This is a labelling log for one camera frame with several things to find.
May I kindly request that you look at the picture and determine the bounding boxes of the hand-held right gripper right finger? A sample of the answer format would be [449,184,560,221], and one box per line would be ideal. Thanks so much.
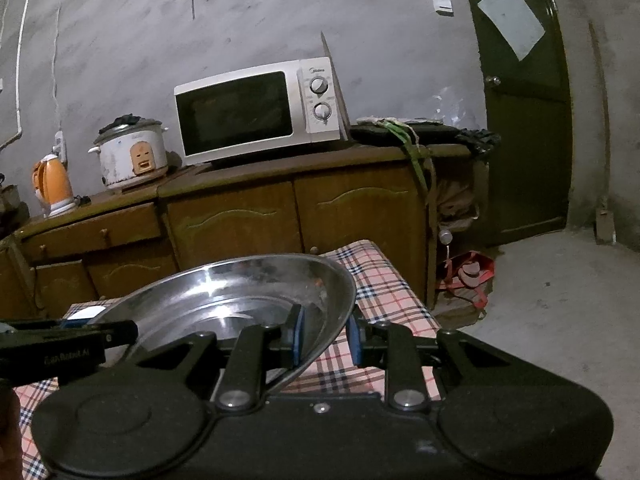
[346,307,507,412]

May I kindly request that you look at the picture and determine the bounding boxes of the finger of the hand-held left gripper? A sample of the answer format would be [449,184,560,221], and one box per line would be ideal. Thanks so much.
[7,319,140,351]

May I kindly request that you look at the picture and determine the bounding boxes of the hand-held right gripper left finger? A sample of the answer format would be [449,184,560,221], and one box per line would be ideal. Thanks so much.
[125,305,307,411]

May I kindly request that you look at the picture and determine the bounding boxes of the white ceramic bowl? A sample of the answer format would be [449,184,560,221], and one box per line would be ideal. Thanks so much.
[67,305,108,323]

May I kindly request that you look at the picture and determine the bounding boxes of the large steel plate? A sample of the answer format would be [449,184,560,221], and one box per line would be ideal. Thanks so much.
[97,254,357,396]

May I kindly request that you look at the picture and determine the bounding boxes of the person's left forearm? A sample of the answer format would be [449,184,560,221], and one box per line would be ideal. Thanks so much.
[0,382,25,480]

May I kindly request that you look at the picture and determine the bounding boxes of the plaid tablecloth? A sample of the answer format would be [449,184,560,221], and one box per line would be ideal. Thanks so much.
[12,240,443,480]

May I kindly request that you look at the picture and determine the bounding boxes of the wooden cabinet with drawers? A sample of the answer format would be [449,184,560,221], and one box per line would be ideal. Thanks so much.
[0,195,181,321]

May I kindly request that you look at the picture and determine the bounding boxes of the double door wooden cabinet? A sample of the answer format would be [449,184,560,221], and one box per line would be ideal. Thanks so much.
[157,144,473,311]

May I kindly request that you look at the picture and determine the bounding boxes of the orange electric kettle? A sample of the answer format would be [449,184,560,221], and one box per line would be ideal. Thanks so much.
[31,155,77,218]

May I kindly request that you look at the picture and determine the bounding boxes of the white rice cooker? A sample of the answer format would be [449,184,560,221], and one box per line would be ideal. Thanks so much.
[89,115,168,192]

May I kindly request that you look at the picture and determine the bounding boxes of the brown sack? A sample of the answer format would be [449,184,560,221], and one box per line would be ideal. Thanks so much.
[435,160,488,233]

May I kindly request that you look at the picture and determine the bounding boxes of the black flat tray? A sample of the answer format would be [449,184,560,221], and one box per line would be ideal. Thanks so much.
[350,120,501,155]

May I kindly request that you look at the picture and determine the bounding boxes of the white microwave oven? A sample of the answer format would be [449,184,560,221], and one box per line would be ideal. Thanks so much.
[174,56,346,166]

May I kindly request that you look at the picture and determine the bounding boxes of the dark green door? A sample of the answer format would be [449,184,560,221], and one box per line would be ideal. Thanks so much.
[457,0,573,248]

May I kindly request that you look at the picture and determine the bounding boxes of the cardboard piece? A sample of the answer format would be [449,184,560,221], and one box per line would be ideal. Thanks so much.
[595,209,617,243]

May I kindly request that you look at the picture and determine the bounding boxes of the white paper sheet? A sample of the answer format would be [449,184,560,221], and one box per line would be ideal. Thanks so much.
[477,0,546,61]

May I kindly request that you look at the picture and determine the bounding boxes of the red strapped basket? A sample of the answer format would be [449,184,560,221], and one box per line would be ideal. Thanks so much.
[435,252,496,311]

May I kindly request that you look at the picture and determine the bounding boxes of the green strap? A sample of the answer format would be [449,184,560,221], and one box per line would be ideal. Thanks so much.
[384,117,437,203]

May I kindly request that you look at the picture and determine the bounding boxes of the white wall conduit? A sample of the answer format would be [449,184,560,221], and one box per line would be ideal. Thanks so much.
[0,0,38,151]

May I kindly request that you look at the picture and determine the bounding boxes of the white power cable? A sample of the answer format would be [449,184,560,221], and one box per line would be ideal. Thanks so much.
[51,0,67,136]

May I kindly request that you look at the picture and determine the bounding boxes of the grey wall pipe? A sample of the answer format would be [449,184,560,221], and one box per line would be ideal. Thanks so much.
[587,22,610,211]

